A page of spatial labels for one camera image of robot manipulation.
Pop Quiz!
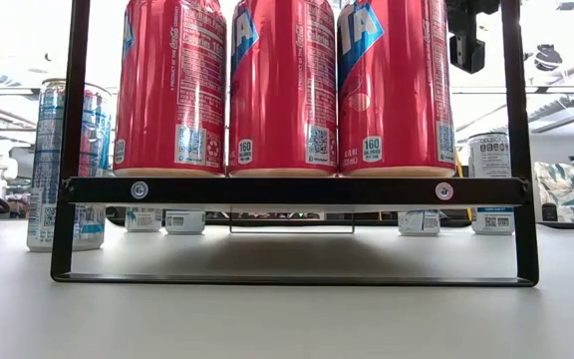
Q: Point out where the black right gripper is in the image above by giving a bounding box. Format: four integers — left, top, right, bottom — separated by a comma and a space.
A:
444, 0, 501, 75

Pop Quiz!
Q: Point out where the tall white can red band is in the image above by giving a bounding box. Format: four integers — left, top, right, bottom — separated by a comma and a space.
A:
125, 207, 163, 233

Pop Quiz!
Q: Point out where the red Fanta soda can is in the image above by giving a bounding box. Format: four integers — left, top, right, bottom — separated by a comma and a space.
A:
336, 0, 457, 180
113, 0, 228, 179
227, 0, 341, 179

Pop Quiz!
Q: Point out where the tall white can blue band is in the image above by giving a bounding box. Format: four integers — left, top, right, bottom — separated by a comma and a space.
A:
399, 208, 441, 237
164, 208, 207, 235
467, 131, 516, 235

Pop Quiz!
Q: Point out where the wooden shelf black metal frame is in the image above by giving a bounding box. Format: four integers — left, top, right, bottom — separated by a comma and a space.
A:
50, 0, 541, 288

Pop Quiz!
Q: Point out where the leaf pattern panel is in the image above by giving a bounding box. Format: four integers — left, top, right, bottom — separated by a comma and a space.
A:
534, 158, 574, 223

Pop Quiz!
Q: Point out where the slim can blue tab lid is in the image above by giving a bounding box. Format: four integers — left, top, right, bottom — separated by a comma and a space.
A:
26, 77, 113, 253

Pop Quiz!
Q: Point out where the black ceiling cable reel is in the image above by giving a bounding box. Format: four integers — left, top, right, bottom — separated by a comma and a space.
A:
533, 43, 565, 72

